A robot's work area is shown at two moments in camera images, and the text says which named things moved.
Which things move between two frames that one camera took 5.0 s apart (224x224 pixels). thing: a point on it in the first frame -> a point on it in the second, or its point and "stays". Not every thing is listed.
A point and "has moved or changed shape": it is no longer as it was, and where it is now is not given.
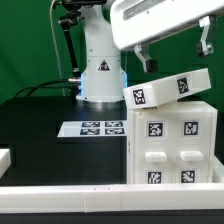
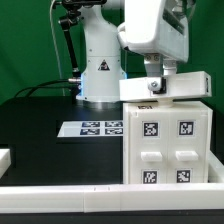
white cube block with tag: x=147 y=96 has moved or changed shape
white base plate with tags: x=93 y=129 stays
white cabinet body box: x=171 y=143 stays
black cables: x=38 y=86 stays
